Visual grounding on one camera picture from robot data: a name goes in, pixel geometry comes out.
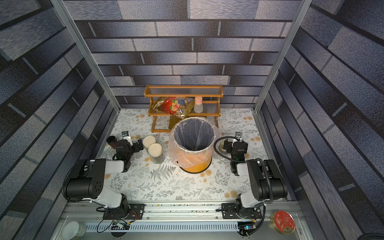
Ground glass tea jar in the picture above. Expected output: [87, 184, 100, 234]
[143, 136, 156, 149]

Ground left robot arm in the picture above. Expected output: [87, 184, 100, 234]
[62, 139, 145, 221]

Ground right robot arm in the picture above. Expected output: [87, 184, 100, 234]
[215, 137, 288, 220]

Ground glass jar beige lid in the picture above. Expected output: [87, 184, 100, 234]
[148, 143, 165, 164]

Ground dark red small jar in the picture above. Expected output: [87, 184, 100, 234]
[106, 136, 118, 149]

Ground floral table mat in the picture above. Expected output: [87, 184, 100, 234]
[104, 109, 267, 201]

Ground orange trash bin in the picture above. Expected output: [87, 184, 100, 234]
[172, 116, 216, 174]

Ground clear plastic bin liner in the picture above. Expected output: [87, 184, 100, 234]
[167, 116, 222, 169]

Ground pink lidded plastic cup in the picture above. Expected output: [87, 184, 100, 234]
[194, 97, 204, 114]

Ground wooden two-tier shelf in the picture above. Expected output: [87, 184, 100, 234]
[145, 85, 224, 133]

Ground colourful candy bag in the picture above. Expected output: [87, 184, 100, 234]
[151, 97, 195, 119]

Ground red round tin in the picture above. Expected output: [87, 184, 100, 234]
[270, 210, 296, 235]

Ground white lidded jar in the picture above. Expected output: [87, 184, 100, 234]
[61, 221, 87, 240]

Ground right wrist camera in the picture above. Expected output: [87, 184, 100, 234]
[235, 132, 242, 142]

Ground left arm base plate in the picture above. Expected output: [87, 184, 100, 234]
[103, 204, 146, 221]

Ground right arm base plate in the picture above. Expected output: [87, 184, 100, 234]
[216, 203, 262, 220]

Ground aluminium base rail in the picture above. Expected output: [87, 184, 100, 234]
[56, 200, 310, 240]

